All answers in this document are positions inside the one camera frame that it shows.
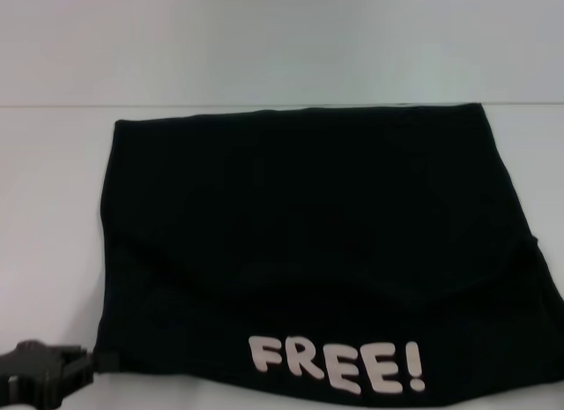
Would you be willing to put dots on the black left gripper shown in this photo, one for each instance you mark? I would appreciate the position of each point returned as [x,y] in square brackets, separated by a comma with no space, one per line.
[39,374]

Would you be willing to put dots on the black shirt with FREE print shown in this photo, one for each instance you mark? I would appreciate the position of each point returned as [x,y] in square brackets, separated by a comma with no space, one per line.
[308,229]

